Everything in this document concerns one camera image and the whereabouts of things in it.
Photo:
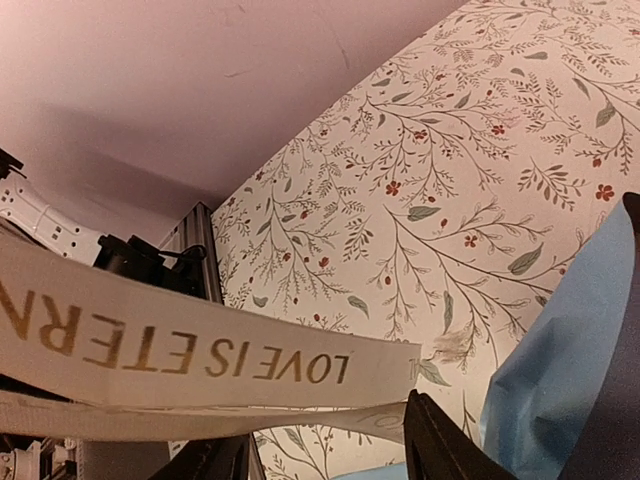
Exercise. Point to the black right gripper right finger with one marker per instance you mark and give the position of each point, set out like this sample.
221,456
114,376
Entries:
437,449

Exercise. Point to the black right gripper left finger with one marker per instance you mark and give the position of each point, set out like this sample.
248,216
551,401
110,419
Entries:
212,459

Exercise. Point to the white ribbon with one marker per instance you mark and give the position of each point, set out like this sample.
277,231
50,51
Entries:
125,361

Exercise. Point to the dark navy tissue paper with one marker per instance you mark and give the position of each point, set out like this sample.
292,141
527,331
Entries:
609,444

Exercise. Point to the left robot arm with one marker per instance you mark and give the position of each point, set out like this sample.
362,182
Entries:
25,208

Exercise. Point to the floral patterned table mat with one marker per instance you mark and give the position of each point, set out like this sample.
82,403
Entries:
443,199

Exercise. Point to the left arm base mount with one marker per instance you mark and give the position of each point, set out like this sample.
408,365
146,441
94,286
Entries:
138,260

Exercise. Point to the front aluminium rail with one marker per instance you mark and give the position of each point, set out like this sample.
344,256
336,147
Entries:
196,229

